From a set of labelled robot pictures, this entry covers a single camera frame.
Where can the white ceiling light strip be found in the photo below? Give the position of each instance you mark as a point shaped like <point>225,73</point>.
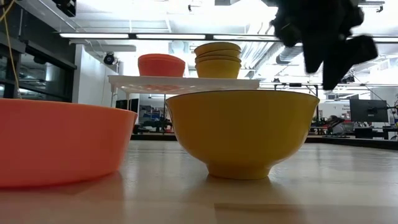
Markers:
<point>245,37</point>
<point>171,36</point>
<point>93,35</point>

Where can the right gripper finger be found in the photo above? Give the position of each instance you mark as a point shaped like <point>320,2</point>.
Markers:
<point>312,57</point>
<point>333,67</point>

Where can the person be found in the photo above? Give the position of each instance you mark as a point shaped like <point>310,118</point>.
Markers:
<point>335,123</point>

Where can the white lattice shelf rack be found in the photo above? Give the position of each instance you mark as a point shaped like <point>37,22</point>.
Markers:
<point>186,82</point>

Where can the orange plastic bowl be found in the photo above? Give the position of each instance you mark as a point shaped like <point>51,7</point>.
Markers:
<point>161,55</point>
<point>161,71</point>
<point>161,59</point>
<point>62,140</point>

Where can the black ceiling box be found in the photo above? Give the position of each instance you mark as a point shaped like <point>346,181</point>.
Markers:
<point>66,6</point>

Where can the black ceiling camera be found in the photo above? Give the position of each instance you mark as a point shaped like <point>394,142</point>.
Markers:
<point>109,58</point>

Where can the black computer monitor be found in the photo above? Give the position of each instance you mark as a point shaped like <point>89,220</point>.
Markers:
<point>368,110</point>

